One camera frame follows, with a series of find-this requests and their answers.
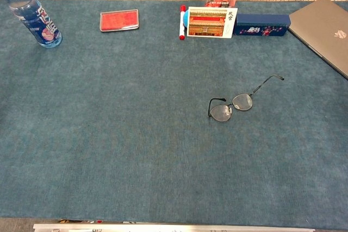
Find black wire-frame eyeglasses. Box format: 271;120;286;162
208;75;285;123

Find teal felt table mat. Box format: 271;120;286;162
0;0;348;229

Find white marker red caps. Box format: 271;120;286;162
179;4;187;41

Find palace picture postcard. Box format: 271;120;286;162
187;7;239;39

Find red ink pad metal tin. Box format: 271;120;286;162
100;9;140;33

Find dark blue long box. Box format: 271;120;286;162
233;14;291;37

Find clear water bottle blue cap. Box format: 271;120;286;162
0;0;63;49

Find grey laptop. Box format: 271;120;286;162
288;0;348;80

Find aluminium profile rail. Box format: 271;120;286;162
33;223;316;232

